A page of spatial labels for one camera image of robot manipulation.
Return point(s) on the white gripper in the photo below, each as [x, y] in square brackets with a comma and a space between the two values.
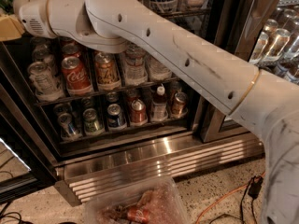
[32, 12]

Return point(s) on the silver can shelf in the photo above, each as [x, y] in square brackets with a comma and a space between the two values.
[47, 87]
[43, 55]

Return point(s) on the silver can middle shelf front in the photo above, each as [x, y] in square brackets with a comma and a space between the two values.
[47, 87]

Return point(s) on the red Coca-Cola can middle front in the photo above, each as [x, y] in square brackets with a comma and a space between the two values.
[76, 76]

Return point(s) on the orange can middle shelf front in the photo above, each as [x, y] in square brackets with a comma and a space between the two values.
[107, 73]

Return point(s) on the blue silver can bottom left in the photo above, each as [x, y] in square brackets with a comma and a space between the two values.
[70, 129]

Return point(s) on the green can bottom shelf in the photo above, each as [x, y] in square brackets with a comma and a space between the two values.
[92, 124]

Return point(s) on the dark blue can bottom shelf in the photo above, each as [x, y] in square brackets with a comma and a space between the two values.
[115, 118]

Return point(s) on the open glass fridge door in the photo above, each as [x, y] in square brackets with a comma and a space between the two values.
[23, 168]

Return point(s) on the red can bottom shelf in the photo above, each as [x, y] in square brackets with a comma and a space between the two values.
[138, 115]

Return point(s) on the copper can bottom shelf right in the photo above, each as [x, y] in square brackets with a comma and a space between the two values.
[179, 103]

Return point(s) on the red Coca-Cola can in bin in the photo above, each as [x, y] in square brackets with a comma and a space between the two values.
[138, 215]

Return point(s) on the closed glass fridge door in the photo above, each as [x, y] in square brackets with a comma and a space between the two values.
[235, 25]

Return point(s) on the clear water bottle left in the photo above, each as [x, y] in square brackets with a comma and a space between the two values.
[134, 69]

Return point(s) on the clear water bottle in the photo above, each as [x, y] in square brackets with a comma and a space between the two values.
[134, 69]
[157, 71]

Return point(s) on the clear water bottle right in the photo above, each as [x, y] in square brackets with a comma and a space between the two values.
[157, 71]

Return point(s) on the brown drink bottle white cap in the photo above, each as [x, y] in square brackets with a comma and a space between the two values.
[158, 110]

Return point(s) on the clear plastic bin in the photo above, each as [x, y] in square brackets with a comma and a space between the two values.
[158, 195]

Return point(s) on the black power adapter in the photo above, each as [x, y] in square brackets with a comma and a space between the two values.
[255, 187]

